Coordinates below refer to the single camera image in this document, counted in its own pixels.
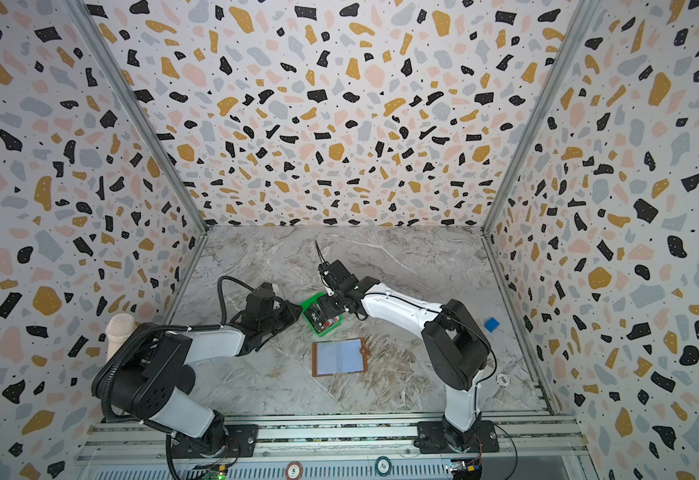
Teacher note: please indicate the stack of credit cards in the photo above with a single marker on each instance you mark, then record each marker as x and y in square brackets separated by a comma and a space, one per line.
[323, 326]

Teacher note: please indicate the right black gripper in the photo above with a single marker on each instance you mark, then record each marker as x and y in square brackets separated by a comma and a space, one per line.
[330, 275]

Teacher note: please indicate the aluminium mounting rail frame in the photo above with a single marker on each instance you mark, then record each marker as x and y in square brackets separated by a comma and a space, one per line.
[513, 445]

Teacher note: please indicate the brown leather card holder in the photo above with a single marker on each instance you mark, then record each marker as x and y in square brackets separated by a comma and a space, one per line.
[339, 357]

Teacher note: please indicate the small blue cube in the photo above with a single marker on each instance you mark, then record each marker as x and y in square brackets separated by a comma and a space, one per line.
[491, 325]

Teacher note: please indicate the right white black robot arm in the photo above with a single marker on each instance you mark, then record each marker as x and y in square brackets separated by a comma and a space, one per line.
[457, 348]

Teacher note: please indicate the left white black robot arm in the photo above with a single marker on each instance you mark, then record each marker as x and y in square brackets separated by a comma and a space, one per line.
[148, 379]

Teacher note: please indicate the beige foam microphone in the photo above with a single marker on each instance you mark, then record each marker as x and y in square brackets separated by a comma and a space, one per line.
[117, 331]

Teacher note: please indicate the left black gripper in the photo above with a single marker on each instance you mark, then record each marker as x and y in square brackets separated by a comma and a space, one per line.
[290, 308]

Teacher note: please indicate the green plastic card tray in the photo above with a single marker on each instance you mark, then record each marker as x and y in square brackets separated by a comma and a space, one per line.
[315, 312]

